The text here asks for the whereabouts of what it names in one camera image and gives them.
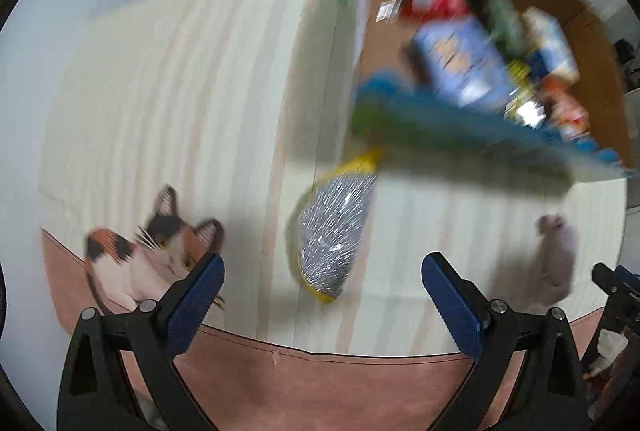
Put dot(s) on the blue cat tissue pack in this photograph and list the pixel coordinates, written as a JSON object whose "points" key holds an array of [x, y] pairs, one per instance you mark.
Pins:
{"points": [[462, 65]]}

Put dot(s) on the silver yellow foil pouch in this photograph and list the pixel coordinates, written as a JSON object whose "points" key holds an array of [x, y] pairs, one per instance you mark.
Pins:
{"points": [[330, 225]]}

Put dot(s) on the orange snack bag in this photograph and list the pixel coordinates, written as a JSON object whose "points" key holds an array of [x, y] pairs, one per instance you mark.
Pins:
{"points": [[563, 112]]}

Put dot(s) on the black shoe shine wipes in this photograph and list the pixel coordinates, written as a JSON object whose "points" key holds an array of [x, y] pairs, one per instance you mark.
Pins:
{"points": [[523, 107]]}

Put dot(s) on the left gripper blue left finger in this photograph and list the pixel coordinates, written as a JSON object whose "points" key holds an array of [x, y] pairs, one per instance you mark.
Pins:
{"points": [[95, 390]]}

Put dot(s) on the open cardboard box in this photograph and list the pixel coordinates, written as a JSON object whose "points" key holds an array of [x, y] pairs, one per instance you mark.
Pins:
{"points": [[395, 106]]}

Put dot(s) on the green snack packet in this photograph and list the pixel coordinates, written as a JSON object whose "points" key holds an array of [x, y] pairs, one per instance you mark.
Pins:
{"points": [[503, 24]]}

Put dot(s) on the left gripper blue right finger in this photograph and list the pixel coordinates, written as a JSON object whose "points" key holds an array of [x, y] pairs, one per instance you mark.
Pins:
{"points": [[548, 393]]}

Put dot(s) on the purple plush toy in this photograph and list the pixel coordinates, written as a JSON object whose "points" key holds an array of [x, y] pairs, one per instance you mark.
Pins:
{"points": [[557, 255]]}

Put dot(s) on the blue white tissue box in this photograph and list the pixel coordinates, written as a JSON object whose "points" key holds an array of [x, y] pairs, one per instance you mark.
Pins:
{"points": [[549, 52]]}

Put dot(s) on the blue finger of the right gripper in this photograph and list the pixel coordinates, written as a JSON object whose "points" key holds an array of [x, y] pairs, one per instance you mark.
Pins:
{"points": [[631, 280]]}

